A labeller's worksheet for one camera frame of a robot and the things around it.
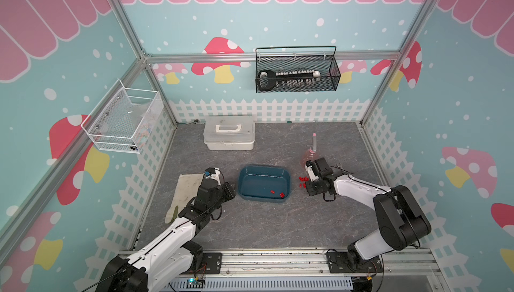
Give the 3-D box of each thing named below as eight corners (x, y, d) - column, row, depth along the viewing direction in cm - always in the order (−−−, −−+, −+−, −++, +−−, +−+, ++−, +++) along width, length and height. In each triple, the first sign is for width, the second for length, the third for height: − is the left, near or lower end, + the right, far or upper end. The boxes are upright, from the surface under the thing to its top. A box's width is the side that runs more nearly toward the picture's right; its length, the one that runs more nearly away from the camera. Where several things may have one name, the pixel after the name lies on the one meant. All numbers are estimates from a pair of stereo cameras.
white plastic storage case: (206, 152, 109) (201, 137, 99) (214, 119, 126) (209, 103, 116) (254, 152, 109) (253, 137, 99) (255, 119, 126) (254, 103, 116)
